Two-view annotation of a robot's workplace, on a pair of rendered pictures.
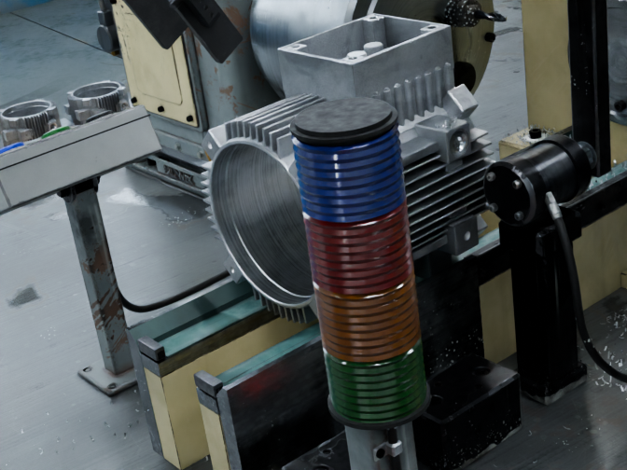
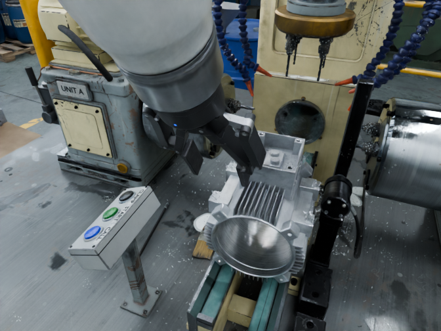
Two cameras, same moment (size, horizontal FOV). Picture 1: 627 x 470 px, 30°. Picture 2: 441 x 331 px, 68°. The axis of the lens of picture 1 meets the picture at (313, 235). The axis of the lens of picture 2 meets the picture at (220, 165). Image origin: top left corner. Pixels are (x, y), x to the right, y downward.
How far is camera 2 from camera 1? 0.70 m
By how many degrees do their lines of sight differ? 30
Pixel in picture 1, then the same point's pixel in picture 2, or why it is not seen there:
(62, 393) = (119, 322)
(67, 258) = (66, 231)
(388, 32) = (266, 138)
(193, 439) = not seen: outside the picture
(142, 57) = (75, 128)
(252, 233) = (223, 241)
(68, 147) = (126, 223)
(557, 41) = (268, 114)
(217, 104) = (123, 148)
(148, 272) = not seen: hidden behind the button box
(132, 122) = (147, 196)
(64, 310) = not seen: hidden behind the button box
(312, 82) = (262, 177)
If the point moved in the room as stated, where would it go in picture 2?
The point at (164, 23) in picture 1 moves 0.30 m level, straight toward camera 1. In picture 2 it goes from (197, 163) to (368, 298)
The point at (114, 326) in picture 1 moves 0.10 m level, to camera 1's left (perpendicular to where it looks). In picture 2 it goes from (142, 286) to (95, 310)
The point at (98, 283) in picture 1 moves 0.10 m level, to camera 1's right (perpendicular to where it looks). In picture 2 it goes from (136, 273) to (180, 251)
